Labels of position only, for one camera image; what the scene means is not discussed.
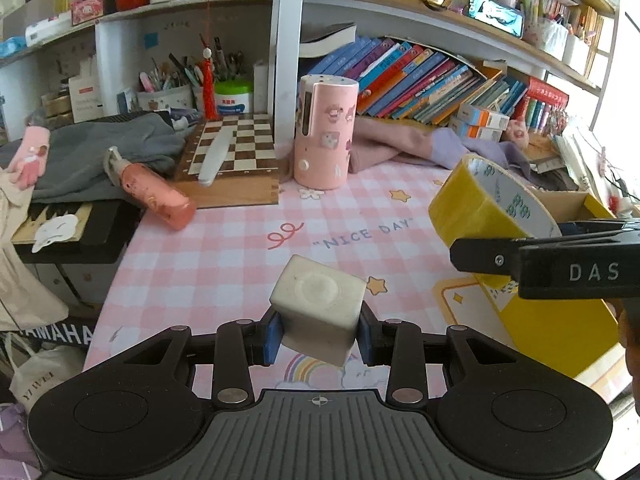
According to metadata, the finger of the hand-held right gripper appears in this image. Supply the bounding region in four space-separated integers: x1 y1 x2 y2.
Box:
559 218 640 235
449 232 640 277

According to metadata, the red boxed book set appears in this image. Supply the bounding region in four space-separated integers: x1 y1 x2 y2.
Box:
515 76 571 133

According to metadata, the pink checked cloth desktop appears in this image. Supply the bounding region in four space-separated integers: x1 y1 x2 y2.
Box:
82 162 640 406

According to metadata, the pink tin box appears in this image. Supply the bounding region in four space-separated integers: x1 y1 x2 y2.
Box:
70 0 105 26

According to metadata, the white tissue pack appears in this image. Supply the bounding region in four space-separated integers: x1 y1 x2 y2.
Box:
24 12 73 46

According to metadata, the white jar green lid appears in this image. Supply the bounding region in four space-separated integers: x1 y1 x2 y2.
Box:
214 79 254 115

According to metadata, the white ghost cutout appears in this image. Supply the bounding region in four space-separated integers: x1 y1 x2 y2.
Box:
31 214 81 253

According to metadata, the clear pen container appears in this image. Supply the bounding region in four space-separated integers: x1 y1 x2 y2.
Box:
522 0 568 61

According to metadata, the black keyboard piano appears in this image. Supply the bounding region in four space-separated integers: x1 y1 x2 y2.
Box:
0 200 143 346

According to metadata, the row of colourful books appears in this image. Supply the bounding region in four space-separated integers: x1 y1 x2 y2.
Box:
305 36 531 126

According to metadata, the yellow cardboard box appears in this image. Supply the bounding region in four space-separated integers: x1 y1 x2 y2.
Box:
479 187 640 378

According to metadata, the pink knitted glove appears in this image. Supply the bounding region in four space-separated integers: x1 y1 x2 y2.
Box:
11 125 52 190

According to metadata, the black thick book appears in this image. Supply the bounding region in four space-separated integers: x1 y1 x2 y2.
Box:
299 22 357 58

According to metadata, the pink pig toy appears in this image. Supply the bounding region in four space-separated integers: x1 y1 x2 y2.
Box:
502 117 530 148

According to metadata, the purple backpack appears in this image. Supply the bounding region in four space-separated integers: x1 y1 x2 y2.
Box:
0 402 43 480

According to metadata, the white cube eraser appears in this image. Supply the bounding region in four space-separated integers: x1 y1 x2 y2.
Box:
269 254 366 367

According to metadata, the red tassel ornament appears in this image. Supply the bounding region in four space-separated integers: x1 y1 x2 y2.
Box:
199 35 218 121

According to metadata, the pink lilac cloth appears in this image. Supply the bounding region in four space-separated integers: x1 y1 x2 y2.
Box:
349 117 531 181

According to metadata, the white box red label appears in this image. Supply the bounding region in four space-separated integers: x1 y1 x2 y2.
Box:
67 74 105 123

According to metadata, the white storage box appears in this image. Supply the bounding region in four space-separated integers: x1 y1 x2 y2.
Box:
562 35 591 77

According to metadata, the black phone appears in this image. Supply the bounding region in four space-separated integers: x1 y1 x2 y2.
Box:
467 0 525 38

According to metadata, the white plastic bag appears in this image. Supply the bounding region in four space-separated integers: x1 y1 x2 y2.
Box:
547 115 640 206

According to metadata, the white flat ruler case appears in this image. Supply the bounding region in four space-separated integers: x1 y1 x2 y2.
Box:
197 121 237 187

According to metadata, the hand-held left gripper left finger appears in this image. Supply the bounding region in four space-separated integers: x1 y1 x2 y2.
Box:
120 310 286 406

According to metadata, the beige garment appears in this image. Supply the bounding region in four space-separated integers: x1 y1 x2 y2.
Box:
0 165 71 333

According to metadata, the yellow tape roll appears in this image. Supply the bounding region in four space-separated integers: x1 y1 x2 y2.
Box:
428 154 563 291

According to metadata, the white tote bag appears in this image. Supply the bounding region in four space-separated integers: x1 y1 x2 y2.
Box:
7 332 93 413

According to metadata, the pink cylinder container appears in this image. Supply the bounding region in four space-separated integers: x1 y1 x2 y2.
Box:
292 74 360 191

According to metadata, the white pen cup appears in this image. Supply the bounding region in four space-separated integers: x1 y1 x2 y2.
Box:
136 52 196 112

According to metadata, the wooden chessboard box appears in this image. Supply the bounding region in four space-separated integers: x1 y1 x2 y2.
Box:
172 112 281 209

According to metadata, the pink spray bottle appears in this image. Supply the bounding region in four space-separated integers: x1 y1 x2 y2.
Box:
103 146 197 231

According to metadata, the white shelf unit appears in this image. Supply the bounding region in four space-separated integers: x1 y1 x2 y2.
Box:
0 0 621 131

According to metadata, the grey cloth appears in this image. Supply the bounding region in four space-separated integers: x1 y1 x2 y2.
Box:
0 112 188 206

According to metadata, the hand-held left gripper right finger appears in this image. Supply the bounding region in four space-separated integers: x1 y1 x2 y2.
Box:
357 305 518 406

